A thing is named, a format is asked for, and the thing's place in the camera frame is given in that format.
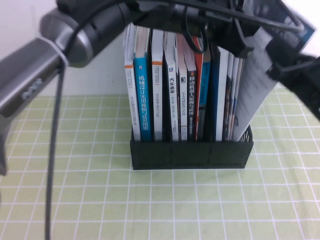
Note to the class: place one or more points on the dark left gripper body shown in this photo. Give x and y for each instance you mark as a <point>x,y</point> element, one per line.
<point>220,30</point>

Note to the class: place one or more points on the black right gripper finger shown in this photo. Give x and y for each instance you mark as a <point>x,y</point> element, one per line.
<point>295,68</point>
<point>286,48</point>

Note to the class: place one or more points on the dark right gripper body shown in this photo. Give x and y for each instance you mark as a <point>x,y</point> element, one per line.
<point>312,92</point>

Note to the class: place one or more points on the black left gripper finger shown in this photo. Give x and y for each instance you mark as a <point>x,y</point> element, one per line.
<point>241,42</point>

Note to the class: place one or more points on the white page thin magazine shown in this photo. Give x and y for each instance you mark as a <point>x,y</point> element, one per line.
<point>237,82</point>

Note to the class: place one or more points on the man portrait cover magazine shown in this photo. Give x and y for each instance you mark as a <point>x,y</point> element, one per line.
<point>252,87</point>

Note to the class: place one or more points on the picture spine thin magazine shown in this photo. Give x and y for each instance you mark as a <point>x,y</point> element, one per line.
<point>230,100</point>

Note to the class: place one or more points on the dark blue cover magazine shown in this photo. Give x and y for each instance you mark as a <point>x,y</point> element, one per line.
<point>221,100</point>

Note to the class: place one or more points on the grey left Piper arm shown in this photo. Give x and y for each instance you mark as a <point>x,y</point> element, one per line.
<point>30,82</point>

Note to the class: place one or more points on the red cover thin book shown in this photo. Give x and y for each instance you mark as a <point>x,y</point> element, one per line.
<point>199,65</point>

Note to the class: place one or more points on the blue grey spine book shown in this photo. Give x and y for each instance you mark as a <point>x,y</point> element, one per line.
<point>206,80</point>

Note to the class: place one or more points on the black spine robot book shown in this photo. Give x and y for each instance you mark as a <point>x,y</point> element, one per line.
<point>191,100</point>

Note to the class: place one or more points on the white spine black-logo book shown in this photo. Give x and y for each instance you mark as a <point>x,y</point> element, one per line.
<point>183,100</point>

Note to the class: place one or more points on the black white spine book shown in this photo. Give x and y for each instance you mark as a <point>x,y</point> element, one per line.
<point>172,100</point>

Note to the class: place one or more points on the thick white orange-band book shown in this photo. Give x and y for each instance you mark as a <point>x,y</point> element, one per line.
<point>157,100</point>

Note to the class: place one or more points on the blue spine mechanism book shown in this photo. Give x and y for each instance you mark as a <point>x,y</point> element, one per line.
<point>143,100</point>

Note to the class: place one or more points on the thin white orange-band book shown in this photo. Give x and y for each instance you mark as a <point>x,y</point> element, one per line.
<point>132,100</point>

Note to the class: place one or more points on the black plastic book holder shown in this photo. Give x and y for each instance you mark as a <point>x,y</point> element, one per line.
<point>190,157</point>

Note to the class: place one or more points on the green white checked tablecloth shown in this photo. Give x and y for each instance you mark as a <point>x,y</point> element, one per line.
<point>150,205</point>

